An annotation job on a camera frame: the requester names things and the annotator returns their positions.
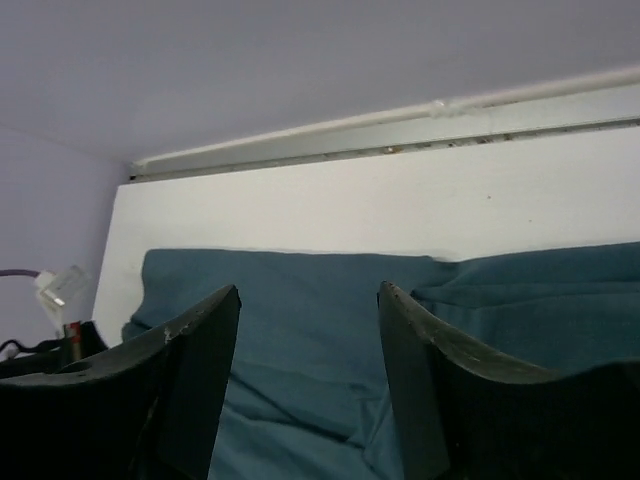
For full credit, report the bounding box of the metal back table rail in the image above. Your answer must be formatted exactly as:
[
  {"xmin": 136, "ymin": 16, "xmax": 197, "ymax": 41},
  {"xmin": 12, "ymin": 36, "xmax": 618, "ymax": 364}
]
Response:
[{"xmin": 130, "ymin": 66, "xmax": 639, "ymax": 182}]

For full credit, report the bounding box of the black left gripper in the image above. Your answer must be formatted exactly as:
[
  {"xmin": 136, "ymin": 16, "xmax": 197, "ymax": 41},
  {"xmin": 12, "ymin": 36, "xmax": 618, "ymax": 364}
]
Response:
[{"xmin": 1, "ymin": 321, "xmax": 108, "ymax": 378}]

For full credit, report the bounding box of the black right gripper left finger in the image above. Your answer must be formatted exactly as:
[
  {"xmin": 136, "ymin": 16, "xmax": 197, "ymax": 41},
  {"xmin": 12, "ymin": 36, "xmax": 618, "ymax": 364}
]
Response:
[{"xmin": 1, "ymin": 285, "xmax": 241, "ymax": 479}]

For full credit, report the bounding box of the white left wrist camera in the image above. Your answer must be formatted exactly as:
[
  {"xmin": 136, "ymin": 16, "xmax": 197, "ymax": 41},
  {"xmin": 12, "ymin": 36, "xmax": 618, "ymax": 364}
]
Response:
[{"xmin": 33, "ymin": 265, "xmax": 89, "ymax": 337}]

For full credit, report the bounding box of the teal blue t shirt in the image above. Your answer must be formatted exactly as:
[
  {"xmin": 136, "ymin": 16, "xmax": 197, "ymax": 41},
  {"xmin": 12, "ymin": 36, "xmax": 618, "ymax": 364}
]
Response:
[{"xmin": 122, "ymin": 243, "xmax": 639, "ymax": 479}]

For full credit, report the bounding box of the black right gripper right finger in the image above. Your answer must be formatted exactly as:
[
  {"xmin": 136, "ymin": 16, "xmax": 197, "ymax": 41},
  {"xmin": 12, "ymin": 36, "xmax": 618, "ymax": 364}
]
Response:
[{"xmin": 377, "ymin": 282, "xmax": 639, "ymax": 479}]

